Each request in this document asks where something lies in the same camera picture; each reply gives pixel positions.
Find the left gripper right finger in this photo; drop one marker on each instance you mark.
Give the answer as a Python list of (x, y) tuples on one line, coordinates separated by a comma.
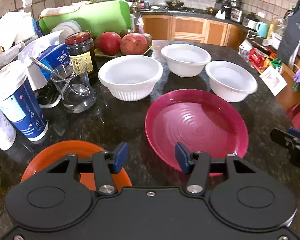
[(196, 165)]

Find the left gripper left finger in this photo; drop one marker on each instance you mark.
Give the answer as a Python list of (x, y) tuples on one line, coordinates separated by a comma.
[(105, 164)]

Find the magenta plastic plate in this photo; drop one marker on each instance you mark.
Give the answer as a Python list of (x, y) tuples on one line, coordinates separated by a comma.
[(200, 120)]

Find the large white ribbed bowl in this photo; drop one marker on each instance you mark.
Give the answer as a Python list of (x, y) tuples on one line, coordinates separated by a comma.
[(130, 78)]

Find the wooden kitchen cabinets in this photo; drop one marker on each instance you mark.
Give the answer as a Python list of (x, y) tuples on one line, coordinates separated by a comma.
[(193, 29)]

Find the stacked plates in rack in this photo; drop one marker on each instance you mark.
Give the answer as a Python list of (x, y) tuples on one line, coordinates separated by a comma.
[(67, 28)]

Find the clear glass cup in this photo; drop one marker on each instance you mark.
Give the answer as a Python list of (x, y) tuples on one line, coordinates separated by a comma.
[(72, 81)]

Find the metal spoon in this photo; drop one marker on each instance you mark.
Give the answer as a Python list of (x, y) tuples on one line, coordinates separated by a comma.
[(78, 89)]

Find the yellow fruit tray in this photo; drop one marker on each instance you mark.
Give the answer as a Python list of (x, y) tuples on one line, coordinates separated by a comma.
[(99, 53)]

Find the purple white water bottle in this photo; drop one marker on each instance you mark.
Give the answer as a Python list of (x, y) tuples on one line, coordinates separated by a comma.
[(7, 133)]

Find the teal mug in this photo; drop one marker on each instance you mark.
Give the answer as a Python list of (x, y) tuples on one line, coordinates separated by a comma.
[(262, 29)]

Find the blue tissue pack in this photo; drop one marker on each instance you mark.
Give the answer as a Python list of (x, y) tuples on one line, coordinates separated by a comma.
[(54, 56)]

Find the red apple left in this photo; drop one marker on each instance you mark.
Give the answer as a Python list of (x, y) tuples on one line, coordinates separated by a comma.
[(109, 43)]

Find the red apple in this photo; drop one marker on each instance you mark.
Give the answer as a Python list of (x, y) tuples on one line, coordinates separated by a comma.
[(109, 43), (133, 44)]

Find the dark sauce jar red lid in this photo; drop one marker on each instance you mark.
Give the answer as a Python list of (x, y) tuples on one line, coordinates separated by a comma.
[(80, 47)]

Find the blue paper cup white lid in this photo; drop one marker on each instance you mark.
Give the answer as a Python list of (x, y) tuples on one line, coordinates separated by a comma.
[(19, 104)]

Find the red apple right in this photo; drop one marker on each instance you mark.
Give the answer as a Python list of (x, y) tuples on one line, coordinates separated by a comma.
[(133, 44)]

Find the brown kiwi fruit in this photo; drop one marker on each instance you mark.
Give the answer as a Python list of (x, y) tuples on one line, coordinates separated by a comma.
[(148, 37)]

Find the green cutting board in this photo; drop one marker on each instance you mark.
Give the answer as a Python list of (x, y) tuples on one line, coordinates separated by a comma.
[(97, 17)]

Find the wok on stove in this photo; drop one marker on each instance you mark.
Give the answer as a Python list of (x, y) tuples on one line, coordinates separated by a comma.
[(174, 3)]

